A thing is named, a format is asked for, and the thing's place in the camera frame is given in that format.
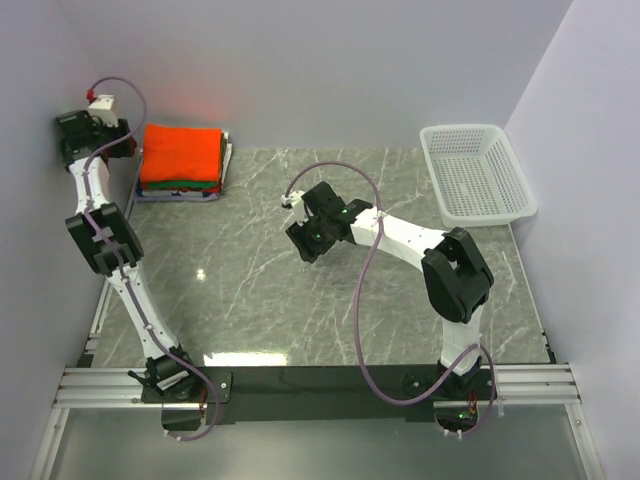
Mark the black base bar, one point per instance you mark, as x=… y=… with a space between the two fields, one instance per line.
x=308 y=393

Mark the white plastic basket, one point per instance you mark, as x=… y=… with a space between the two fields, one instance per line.
x=477 y=178

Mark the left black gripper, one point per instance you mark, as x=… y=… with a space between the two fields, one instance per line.
x=124 y=149

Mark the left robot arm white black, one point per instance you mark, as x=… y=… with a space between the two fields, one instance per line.
x=110 y=247

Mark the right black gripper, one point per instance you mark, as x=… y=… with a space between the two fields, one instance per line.
x=299 y=235

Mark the stack of folded shirts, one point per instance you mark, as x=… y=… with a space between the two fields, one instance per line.
x=198 y=195

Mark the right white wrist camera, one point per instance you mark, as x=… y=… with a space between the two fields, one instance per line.
x=294 y=201

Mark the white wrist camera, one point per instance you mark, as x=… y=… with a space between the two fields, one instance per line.
x=103 y=107
x=294 y=201

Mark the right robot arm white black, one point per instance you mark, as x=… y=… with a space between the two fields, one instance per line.
x=458 y=279

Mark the green folded t shirt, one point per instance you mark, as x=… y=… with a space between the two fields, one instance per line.
x=192 y=185

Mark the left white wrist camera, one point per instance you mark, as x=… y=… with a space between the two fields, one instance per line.
x=103 y=107

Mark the orange t shirt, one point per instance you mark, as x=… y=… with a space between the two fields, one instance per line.
x=181 y=154

